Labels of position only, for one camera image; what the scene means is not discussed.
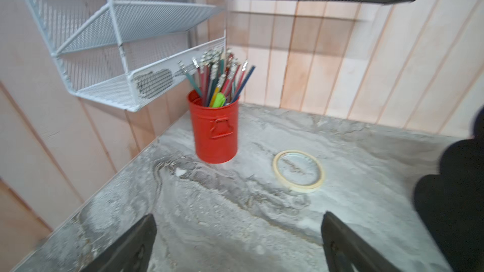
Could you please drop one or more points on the white wire shelf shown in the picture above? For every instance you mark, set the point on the white wire shelf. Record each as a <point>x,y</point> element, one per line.
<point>124,53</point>

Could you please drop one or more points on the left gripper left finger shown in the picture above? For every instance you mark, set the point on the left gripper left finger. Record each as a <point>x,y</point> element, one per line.
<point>131,251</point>

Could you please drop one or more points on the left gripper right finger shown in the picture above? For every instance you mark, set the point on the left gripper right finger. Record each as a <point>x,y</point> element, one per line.
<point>347,251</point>

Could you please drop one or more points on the pens in cup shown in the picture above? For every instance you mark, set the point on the pens in cup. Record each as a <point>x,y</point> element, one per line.
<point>218,78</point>

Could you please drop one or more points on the red pen cup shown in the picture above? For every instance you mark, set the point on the red pen cup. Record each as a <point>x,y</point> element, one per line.
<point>215,130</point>

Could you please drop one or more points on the black drawer cabinet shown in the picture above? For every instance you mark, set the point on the black drawer cabinet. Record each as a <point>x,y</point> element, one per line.
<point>450,203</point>

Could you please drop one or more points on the tape roll on table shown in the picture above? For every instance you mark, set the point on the tape roll on table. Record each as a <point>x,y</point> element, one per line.
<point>298,171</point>

